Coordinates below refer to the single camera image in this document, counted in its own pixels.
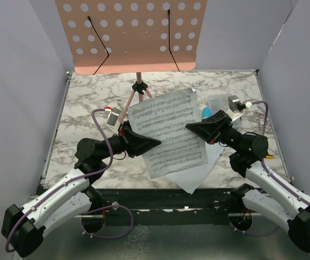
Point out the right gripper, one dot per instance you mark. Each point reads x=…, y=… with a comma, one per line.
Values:
x=213, y=128

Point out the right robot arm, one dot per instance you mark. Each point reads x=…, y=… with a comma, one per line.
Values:
x=282, y=203

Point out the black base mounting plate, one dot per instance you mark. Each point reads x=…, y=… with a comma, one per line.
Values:
x=150, y=207

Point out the white paper sheet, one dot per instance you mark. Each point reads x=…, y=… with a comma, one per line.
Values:
x=191, y=179

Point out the clear plastic compartment box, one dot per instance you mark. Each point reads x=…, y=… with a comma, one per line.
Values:
x=220, y=102

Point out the pink folding music stand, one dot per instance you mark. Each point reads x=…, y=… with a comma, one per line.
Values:
x=107, y=37

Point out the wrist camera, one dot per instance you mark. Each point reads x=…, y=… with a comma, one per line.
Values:
x=236, y=107
x=113, y=118

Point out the blue plastic recorder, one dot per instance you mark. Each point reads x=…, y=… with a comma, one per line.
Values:
x=206, y=113

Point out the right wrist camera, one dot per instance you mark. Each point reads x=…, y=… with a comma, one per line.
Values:
x=236, y=107

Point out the printed sheet music page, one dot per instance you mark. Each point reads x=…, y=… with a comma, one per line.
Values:
x=164, y=118

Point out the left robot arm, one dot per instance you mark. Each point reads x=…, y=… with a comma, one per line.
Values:
x=25, y=227

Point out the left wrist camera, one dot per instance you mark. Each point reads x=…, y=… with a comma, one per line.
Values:
x=113, y=118

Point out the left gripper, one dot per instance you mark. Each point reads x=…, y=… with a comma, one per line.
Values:
x=134, y=143

